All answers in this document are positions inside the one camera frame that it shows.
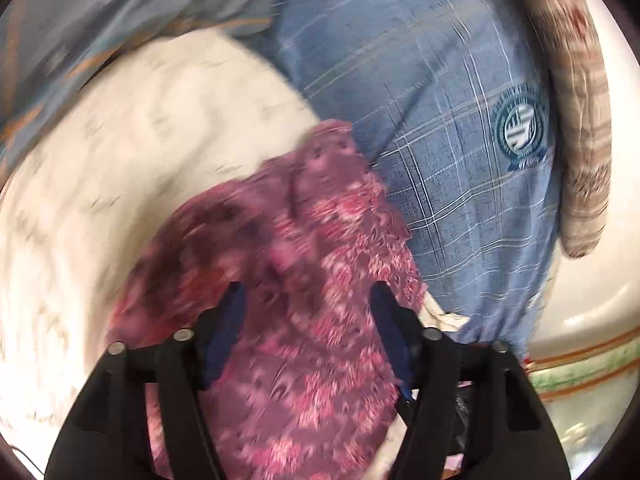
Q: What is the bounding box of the grey star patterned pillow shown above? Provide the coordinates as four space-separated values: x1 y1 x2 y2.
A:
1 0 273 180

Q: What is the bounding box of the purple pink floral garment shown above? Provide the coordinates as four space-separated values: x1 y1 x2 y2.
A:
107 120 426 479

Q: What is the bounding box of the blue plaid pillow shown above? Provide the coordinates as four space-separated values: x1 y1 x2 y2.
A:
271 0 561 354

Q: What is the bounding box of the cream patterned quilt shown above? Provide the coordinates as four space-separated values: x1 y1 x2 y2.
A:
1 30 463 479

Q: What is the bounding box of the beige striped floral bolster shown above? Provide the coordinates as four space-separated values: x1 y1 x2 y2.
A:
524 0 612 259

